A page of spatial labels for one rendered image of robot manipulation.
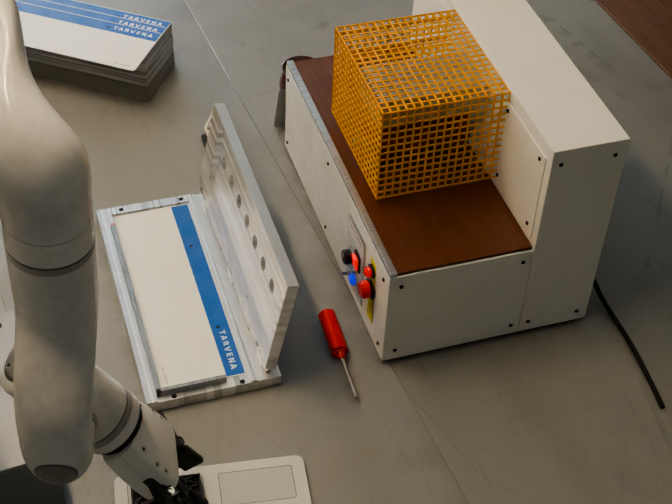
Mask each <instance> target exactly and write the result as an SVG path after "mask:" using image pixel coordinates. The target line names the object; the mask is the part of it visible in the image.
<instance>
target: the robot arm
mask: <svg viewBox="0 0 672 504"><path fill-rule="evenodd" d="M0 221H1V228H2V235H3V241H4V248H5V254H6V260H7V267H8V273H9V278H10V284H11V290H12V296H13V301H14V308H15V340H14V346H13V347H12V348H11V350H10V351H9V352H8V354H7V356H6V357H5V359H4V362H3V364H2V367H1V371H0V383H1V386H2V388H3V389H4V391H5V392H6V393H8V394H9V395H11V396H12V397H13V398H14V411H15V421H16V428H17V433H18V439H19V444H20V449H21V453H22V456H23V459H24V461H25V463H26V465H27V467H28V468H29V470H30V471H31V472H32V473H33V474H34V475H35V476H36V477H37V478H38V479H40V480H42V481H44V482H47V483H50V484H67V483H71V482H73V481H75V480H77V479H78V478H80V477H81V476H82V475H83V474H84V473H85V472H86V470H87V469H88V467H89V465H90V463H91V461H92V457H93V453H94V454H102V456H103V460H104V461H105V462H106V463H107V465H108V466H109V467H110V468H111V469H112V470H113V471H114V472H115V473H116V474H117V475H118V476H119V477H120V478H121V479H122V480H123V481H124V482H125V483H127V484H128V485H129V486H130V487H131V488H133V489H134V490H135V491H136V492H138V493H139V494H140V495H142V496H143V497H144V498H146V499H148V500H151V499H153V498H154V499H155V501H156V503H157V504H208V500H207V499H206V498H205V497H203V496H202V495H200V494H199V493H198V492H196V491H195V490H194V489H192V488H189V489H187V488H186V487H185V485H184V484H183V483H182V482H181V480H180V479H179V470H178V467H180V468H181V469H182V470H184V471H187V470H189V469H191V468H193V467H195V466H197V465H199V464H201V463H203V457H202V456H201V455H200V454H198V453H197V452H196V451H194V450H193V449H192V448H191V447H189V446H188V445H184V444H185V442H184V439H183V438H182V437H181V436H177V434H176V433H175V431H174V428H173V426H172V425H171V424H170V423H169V422H168V421H167V419H166V417H165V415H164V413H163V411H162V410H159V411H157V412H156V411H155V410H153V409H152V408H150V407H148V406H147V405H145V404H144V403H142V402H140V401H138V399H137V398H136V397H135V395H133V393H132V392H131V391H128V390H127V389H126V388H124V387H123V386H122V385H121V384H119V383H118V382H117V381H116V380H114V379H113V378H112V377H110V376H109V375H108V374H107V373H105V372H104V371H103V370H101V369H100V368H99V367H98V366H96V365H95V359H96V344H97V330H98V314H99V285H98V263H97V245H96V229H95V214H94V198H93V184H92V173H91V166H90V162H89V158H88V155H87V152H86V150H85V148H84V146H83V144H82V143H81V141H80V139H79V138H78V136H77V135H76V133H75V132H74V131H73V130H72V128H71V127H70V126H69V125H68V124H67V123H66V122H65V120H64V119H63V118H62V117H61V116H60V115H59V114H58V113H57V112H56V111H55V109H54V108H53V107H52V106H51V105H50V104H49V102H48V101H47V100H46V98H45V97H44V96H43V94H42V93H41V91H40V90H39V88H38V86H37V84H36V82H35V80H34V78H33V76H32V73H31V70H30V68H29V64H28V60H27V56H26V51H25V45H24V38H23V31H22V24H21V19H20V14H19V10H18V7H17V4H16V2H15V0H0ZM170 487H176V488H177V490H178V491H177V492H175V493H174V494H171V493H170V492H169V491H168V490H167V489H168V488H170Z"/></svg>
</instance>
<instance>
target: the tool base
mask: <svg viewBox="0 0 672 504"><path fill-rule="evenodd" d="M201 192H202V194H196V195H193V194H188V195H183V196H177V197H171V198H166V199H160V200H154V201H149V202H143V203H137V204H132V205H126V206H120V207H115V208H109V209H103V210H98V211H96V216H97V222H98V226H99V230H100V233H101V237H102V241H103V245H104V248H105V252H106V256H107V260H108V264H109V267H110V271H111V275H112V279H113V283H114V286H115V290H116V294H117V298H118V302H119V305H120V309H121V313H122V317H123V320H124V324H125V328H126V332H127V336H128V339H129V343H130V347H131V351H132V355H133V358H134V362H135V366H136V370H137V374H138V377H139V381H140V385H141V389H142V392H143V396H144V400H145V404H146V405H147V406H148V407H150V408H152V409H153V410H155V411H159V410H164V409H169V408H174V407H178V406H183V405H187V404H192V403H197V402H201V401H206V400H210V399H215V398H220V397H224V396H229V395H233V394H238V393H243V392H247V391H252V390H256V389H261V388H266V387H270V386H275V385H279V384H281V377H282V376H281V373H280V370H279V368H278V365H276V369H270V370H264V367H263V364H262V354H261V351H260V349H259V346H258V345H255V342H254V339H253V336H252V334H251V331H249V330H248V328H247V325H246V322H245V319H244V317H243V314H242V311H241V308H240V305H239V301H240V300H239V297H238V294H237V292H236V289H235V286H234V283H233V280H232V278H231V277H232V271H231V268H230V265H229V263H226V261H225V258H224V255H223V253H222V250H220V249H219V247H218V244H217V241H216V238H215V235H214V232H213V230H212V227H211V223H212V222H211V219H210V216H209V213H208V211H207V208H206V205H205V200H206V199H205V196H204V193H203V191H201ZM180 197H182V198H183V200H182V201H180V200H179V198H180ZM183 204H187V205H189V208H190V211H191V214H192V217H193V220H194V223H195V225H196V228H197V231H198V234H199V237H200V240H201V243H202V246H203V249H204V252H205V255H206V257H207V260H208V263H209V266H210V269H211V272H212V275H213V278H214V281H215V284H216V287H217V289H218V292H219V295H220V298H221V301H222V304H223V307H224V310H225V313H226V316H227V319H228V321H229V324H230V327H231V330H232V333H233V336H234V339H235V342H236V345H237V348H238V351H239V353H240V356H241V359H242V362H243V365H244V368H245V374H243V375H238V376H233V377H229V378H227V382H224V383H219V384H215V385H210V386H205V387H201V388H196V389H191V390H187V391H182V392H177V393H173V394H176V395H177V397H176V398H172V397H171V396H172V395H173V394H168V395H163V396H159V397H157V395H156V392H155V388H154V384H153V381H152V377H151V373H150V370H149V366H148V362H147V359H146V355H145V351H144V348H143V344H142V340H141V337H140V333H139V329H138V326H137V322H136V318H135V315H134V311H133V307H132V304H131V300H130V296H129V293H128V289H127V286H126V282H125V278H124V275H123V271H122V267H121V264H120V260H119V256H118V253H117V249H116V245H115V242H114V238H113V234H112V231H111V225H110V224H112V223H115V221H114V218H115V217H116V216H121V215H127V214H133V213H138V212H144V211H149V210H155V209H161V208H166V207H172V206H177V205H183ZM119 208H123V211H119ZM241 379H244V380H245V383H244V384H241V383H240V380H241Z"/></svg>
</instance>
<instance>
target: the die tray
mask: <svg viewBox="0 0 672 504"><path fill-rule="evenodd" d="M178 470H179V476H180V475H188V474H196V473H200V477H201V485H202V492H203V497H205V498H206V499H207V500H208V504H311V498H310V493H309V488H308V482H307V477H306V472H305V466H304V461H303V459H302V458H301V457H300V456H297V455H293V456H284V457H276V458H267V459H258V460H250V461H241V462H233V463H224V464H215V465H207V466H198V467H193V468H191V469H189V470H187V471H184V470H182V469H178ZM114 492H115V504H132V500H131V488H130V486H129V485H128V484H127V483H125V482H124V481H123V480H122V479H121V478H120V477H117V478H116V479H115V481H114Z"/></svg>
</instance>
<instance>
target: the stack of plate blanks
mask: <svg viewBox="0 0 672 504"><path fill-rule="evenodd" d="M45 1H50V2H54V3H59V4H63V5H68V6H72V7H77V8H81V9H86V10H90V11H95V12H99V13H104V14H108V15H113V16H117V17H122V18H126V19H131V20H135V21H140V22H144V23H148V24H153V25H157V26H162V27H166V31H165V32H164V33H163V35H162V36H161V37H160V39H159V40H158V41H157V43H156V44H155V45H154V46H153V48H152V49H151V50H150V52H149V53H148V54H147V56H146V57H145V58H144V60H143V61H142V62H141V64H139V66H138V67H137V68H136V70H134V71H130V70H125V69H121V68H117V67H113V66H108V65H104V64H100V63H95V62H91V61H87V60H82V59H78V58H74V57H69V56H65V55H61V54H56V53H52V52H48V51H43V50H39V49H35V48H31V47H26V46H25V51H26V56H27V60H28V64H29V68H30V70H31V73H32V75H36V76H40V77H44V78H48V79H52V80H57V81H61V82H65V83H69V84H74V85H78V86H82V87H86V88H91V89H95V90H99V91H103V92H107V93H112V94H116V95H120V96H124V97H129V98H133V99H137V100H141V101H146V102H148V101H149V100H150V98H151V97H152V96H153V94H154V93H155V91H156V90H157V89H158V87H159V86H160V85H161V83H162V82H163V80H164V79H165V78H166V76H167V75H168V74H169V72H170V71H171V69H172V68H173V67H174V65H175V63H174V51H173V46H172V44H173V36H172V23H171V22H170V21H165V20H161V19H156V18H152V17H147V16H143V15H138V14H134V13H129V12H125V11H120V10H116V9H111V8H107V7H102V6H98V5H93V4H89V3H84V2H80V1H75V0H45Z"/></svg>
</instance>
